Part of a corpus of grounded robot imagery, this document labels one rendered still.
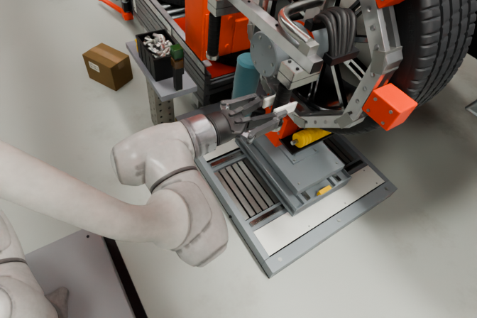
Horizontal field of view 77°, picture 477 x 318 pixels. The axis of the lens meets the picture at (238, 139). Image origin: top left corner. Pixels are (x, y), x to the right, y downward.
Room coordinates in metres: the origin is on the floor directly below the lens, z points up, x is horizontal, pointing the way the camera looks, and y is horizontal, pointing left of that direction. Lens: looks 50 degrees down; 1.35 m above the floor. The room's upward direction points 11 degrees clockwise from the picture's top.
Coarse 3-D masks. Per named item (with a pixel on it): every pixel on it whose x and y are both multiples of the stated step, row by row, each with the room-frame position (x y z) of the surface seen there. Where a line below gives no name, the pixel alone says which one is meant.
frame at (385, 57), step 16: (256, 0) 1.03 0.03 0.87; (272, 0) 1.05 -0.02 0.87; (368, 0) 0.72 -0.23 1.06; (368, 16) 0.71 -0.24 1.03; (384, 16) 0.73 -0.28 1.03; (256, 32) 1.02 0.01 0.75; (368, 32) 0.70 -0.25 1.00; (384, 32) 0.68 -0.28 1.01; (384, 48) 0.66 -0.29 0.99; (400, 48) 0.68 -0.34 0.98; (384, 64) 0.64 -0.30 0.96; (272, 80) 0.93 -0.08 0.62; (368, 80) 0.65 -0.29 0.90; (384, 80) 0.67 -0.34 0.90; (352, 96) 0.66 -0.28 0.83; (368, 96) 0.64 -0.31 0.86; (304, 112) 0.79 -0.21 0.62; (320, 112) 0.76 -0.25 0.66; (336, 112) 0.72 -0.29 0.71; (352, 112) 0.65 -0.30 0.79
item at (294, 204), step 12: (240, 144) 1.00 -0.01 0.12; (252, 144) 1.00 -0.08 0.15; (252, 156) 0.92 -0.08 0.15; (264, 168) 0.85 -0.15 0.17; (276, 180) 0.81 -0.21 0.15; (324, 180) 0.86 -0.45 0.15; (336, 180) 0.86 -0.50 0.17; (348, 180) 0.89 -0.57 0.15; (276, 192) 0.76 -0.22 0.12; (288, 192) 0.75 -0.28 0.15; (312, 192) 0.78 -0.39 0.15; (324, 192) 0.78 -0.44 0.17; (288, 204) 0.70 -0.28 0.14; (300, 204) 0.70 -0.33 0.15; (312, 204) 0.75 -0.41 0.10
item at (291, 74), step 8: (280, 64) 0.58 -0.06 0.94; (288, 64) 0.58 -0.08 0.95; (296, 64) 0.58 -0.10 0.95; (280, 72) 0.58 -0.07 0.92; (288, 72) 0.56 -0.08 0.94; (296, 72) 0.55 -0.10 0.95; (304, 72) 0.57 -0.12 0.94; (320, 72) 0.61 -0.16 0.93; (280, 80) 0.57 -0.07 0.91; (288, 80) 0.55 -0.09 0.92; (296, 80) 0.56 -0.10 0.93; (304, 80) 0.57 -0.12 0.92; (312, 80) 0.59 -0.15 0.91; (288, 88) 0.55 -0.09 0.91
